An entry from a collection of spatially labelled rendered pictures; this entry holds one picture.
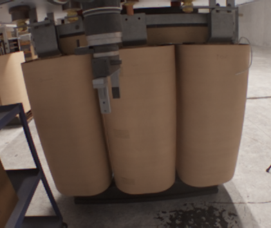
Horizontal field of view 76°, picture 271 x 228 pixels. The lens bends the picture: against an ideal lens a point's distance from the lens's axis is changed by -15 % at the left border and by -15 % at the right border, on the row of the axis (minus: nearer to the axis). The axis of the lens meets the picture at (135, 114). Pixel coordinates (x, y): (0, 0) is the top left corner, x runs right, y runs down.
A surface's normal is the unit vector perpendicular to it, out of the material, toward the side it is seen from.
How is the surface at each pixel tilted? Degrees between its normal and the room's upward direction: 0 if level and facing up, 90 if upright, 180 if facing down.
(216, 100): 90
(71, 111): 90
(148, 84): 90
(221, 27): 90
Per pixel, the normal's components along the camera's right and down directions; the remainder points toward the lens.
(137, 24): 0.01, 0.37
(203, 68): -0.41, 0.37
